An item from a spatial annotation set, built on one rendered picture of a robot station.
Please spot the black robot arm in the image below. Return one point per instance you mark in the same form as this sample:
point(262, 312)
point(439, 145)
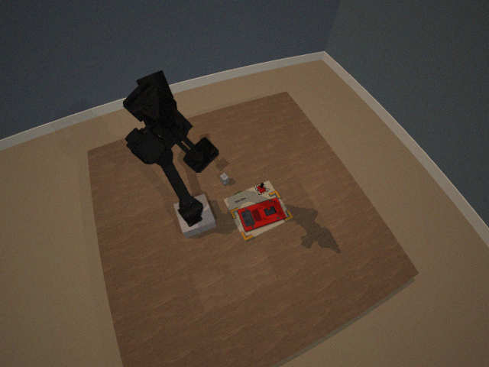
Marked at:
point(150, 148)

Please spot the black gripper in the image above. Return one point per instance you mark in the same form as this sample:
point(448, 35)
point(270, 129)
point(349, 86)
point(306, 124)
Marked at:
point(147, 101)

